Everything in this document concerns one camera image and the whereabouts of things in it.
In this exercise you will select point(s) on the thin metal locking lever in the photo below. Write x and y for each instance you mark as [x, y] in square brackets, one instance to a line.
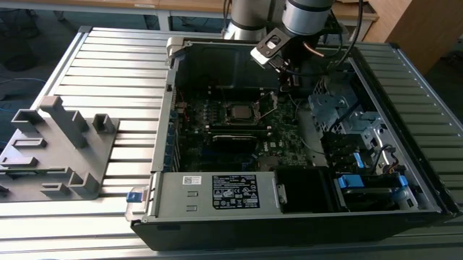
[270, 112]

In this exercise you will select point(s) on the CPU with silver top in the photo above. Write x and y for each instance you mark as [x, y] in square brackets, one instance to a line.
[242, 112]

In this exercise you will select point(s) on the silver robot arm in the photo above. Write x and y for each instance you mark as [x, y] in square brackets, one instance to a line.
[307, 16]

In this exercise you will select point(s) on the black RAM slot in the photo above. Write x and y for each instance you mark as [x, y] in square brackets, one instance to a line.
[239, 125]
[239, 134]
[239, 131]

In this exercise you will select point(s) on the metal drive cage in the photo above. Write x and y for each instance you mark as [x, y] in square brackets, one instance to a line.
[326, 105]

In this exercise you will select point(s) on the green motherboard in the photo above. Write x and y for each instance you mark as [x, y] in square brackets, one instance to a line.
[286, 140]

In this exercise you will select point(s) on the brown chipset heat sink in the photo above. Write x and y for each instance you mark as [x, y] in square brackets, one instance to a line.
[269, 161]

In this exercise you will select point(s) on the wooden cabinet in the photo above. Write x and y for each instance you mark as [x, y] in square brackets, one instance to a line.
[415, 27]

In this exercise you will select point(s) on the blue plastic bay clip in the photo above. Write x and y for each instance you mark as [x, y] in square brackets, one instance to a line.
[358, 159]

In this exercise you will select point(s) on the hard disk in blue carrier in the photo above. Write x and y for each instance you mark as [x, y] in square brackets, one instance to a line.
[365, 195]

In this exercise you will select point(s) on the grey power supply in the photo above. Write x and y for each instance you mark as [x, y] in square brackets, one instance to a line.
[174, 195]

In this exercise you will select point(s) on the black PC case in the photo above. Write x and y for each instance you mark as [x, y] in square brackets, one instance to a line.
[253, 235]

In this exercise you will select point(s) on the blue case latch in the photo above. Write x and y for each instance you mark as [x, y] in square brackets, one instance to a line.
[135, 197]

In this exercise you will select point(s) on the grey parts rack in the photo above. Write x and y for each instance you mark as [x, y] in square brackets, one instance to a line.
[62, 151]

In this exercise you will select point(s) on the green RAM stick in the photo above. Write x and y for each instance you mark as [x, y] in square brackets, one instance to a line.
[28, 171]

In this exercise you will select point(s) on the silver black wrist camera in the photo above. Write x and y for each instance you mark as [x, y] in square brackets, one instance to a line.
[270, 47]

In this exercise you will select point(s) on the wooden desk white frame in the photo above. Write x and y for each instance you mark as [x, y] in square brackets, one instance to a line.
[109, 3]

